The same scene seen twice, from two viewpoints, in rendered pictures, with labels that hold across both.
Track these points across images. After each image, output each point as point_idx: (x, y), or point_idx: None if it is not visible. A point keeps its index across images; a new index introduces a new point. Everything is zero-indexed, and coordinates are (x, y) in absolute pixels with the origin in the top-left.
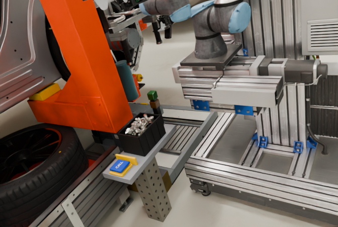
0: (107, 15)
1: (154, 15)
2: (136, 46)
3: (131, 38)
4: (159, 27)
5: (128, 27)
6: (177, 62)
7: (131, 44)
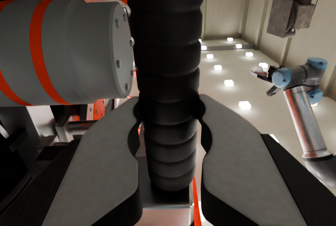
0: (72, 135)
1: (288, 67)
2: (119, 11)
3: (128, 54)
4: (142, 209)
5: (93, 102)
6: None
7: (128, 27)
